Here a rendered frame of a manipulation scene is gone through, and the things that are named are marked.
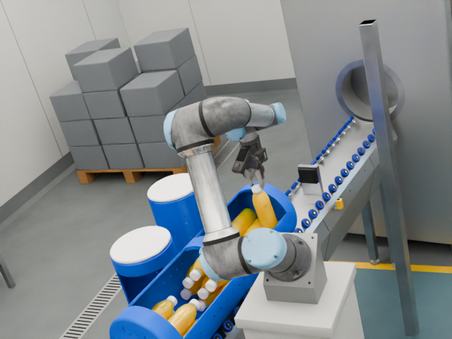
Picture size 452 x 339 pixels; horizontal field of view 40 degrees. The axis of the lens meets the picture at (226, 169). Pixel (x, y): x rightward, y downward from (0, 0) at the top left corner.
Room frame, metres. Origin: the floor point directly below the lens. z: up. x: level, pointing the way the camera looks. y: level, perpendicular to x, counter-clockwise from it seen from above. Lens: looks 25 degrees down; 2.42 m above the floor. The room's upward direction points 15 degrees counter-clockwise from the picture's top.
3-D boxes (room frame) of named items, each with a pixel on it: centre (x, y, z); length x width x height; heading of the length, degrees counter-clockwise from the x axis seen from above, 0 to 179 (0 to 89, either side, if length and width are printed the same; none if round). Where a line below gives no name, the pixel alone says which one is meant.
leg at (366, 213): (3.21, -0.75, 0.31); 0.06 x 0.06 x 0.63; 52
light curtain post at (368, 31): (2.54, -0.73, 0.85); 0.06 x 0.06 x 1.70; 52
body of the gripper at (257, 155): (2.21, -0.12, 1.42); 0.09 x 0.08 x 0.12; 142
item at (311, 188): (2.62, -0.37, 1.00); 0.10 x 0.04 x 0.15; 52
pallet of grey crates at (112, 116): (5.72, 0.70, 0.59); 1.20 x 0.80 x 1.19; 60
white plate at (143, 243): (2.42, 0.45, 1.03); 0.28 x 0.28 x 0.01
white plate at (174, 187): (2.89, 0.28, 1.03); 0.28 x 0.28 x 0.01
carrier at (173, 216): (2.89, 0.28, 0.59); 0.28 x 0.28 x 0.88
